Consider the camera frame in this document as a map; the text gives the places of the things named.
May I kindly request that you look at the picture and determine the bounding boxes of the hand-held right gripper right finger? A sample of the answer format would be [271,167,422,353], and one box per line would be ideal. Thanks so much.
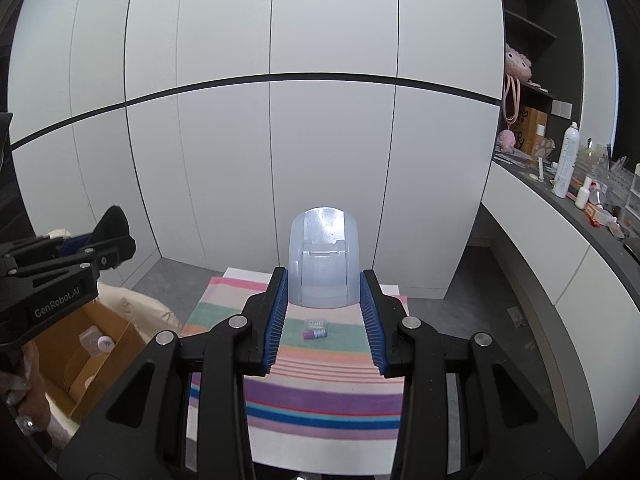
[359,268,586,480]

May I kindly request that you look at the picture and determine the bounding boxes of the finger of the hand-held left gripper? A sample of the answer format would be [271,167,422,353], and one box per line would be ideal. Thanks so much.
[0,231,99,262]
[0,233,137,282]

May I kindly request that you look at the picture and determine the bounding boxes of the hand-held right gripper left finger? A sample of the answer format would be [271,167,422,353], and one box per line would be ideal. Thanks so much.
[57,266,291,480]

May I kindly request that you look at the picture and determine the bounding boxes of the brown cardboard box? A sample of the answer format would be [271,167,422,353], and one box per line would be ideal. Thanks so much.
[31,300,151,423]

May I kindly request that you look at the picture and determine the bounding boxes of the pink glass bottle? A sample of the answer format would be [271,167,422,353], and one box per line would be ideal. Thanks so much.
[80,326,103,353]

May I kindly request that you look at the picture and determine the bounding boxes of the translucent blue plastic case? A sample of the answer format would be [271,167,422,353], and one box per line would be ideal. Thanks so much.
[287,206,362,308]

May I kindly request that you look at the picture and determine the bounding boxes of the person's left hand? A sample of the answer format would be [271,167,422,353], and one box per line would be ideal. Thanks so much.
[0,345,52,433]

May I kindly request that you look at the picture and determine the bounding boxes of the cream padded chair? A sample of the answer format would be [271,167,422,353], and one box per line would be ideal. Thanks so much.
[45,227,182,447]

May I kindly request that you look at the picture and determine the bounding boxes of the striped table cloth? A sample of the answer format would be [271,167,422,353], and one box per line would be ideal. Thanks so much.
[180,276,408,443]

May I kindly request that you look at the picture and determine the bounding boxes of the white square table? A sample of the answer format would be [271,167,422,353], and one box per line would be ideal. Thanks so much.
[185,266,408,476]

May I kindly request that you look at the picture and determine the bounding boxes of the white low cabinet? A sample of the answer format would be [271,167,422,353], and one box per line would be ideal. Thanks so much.
[480,157,640,461]

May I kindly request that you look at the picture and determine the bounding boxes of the white wardrobe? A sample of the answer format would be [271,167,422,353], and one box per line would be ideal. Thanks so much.
[7,0,506,301]

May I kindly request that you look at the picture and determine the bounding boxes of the small white bottle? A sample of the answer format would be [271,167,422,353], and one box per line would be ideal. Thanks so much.
[575,176,594,209]

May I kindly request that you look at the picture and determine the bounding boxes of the orange small box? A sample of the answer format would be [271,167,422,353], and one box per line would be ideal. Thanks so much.
[585,202,610,227]

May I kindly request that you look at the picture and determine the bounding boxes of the white spray bottle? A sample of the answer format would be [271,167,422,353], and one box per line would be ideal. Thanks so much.
[551,121,581,199]

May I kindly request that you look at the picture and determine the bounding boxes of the printed cardboard box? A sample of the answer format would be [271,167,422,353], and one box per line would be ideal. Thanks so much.
[517,106,551,153]

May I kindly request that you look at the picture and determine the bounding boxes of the clear acrylic organizer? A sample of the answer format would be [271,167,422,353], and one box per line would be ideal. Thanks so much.
[580,142,640,211]

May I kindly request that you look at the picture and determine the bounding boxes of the large pink plush toy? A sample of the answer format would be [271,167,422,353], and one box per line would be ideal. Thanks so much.
[505,42,534,82]

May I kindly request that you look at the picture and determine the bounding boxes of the pink strap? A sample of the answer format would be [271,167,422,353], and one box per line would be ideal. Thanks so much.
[505,75,522,132]

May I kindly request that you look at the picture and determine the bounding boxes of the dark wall shelf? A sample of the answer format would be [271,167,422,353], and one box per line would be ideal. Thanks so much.
[500,0,586,126]

